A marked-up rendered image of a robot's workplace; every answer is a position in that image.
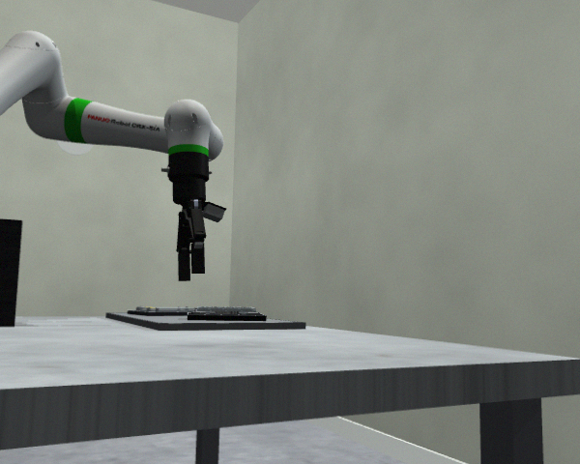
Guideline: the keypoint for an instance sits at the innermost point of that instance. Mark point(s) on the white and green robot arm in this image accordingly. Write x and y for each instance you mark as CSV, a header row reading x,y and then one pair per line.
x,y
30,62

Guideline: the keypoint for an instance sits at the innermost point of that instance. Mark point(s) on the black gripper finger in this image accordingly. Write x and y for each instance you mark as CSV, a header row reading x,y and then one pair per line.
x,y
197,235
183,250

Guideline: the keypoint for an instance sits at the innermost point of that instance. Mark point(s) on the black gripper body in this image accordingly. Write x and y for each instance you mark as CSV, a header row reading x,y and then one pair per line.
x,y
186,189

